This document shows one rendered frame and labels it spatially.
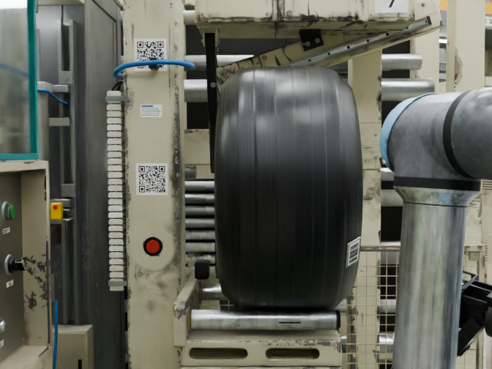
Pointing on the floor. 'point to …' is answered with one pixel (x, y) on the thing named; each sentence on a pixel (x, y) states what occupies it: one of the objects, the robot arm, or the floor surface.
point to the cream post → (155, 94)
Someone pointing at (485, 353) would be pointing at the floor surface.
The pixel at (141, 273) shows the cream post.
